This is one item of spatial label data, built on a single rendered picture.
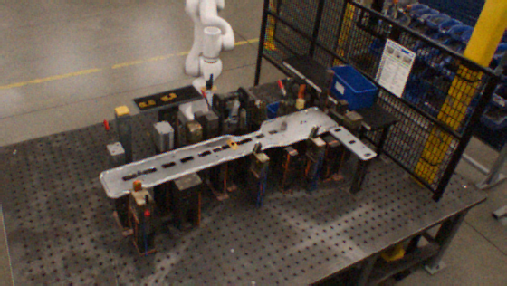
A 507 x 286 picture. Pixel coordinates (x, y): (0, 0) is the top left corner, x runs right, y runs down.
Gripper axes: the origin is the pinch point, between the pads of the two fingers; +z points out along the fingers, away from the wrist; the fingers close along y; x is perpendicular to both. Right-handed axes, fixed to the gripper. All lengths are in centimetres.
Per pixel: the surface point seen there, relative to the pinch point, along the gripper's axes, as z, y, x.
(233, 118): 25.6, -2.8, 16.1
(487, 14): -51, 31, 124
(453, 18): 9, -95, 222
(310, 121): 27, 3, 62
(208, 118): 20.2, 2.6, 0.5
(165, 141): 22.6, 17.0, -24.9
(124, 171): 28, 31, -46
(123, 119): 15.8, 4.1, -45.2
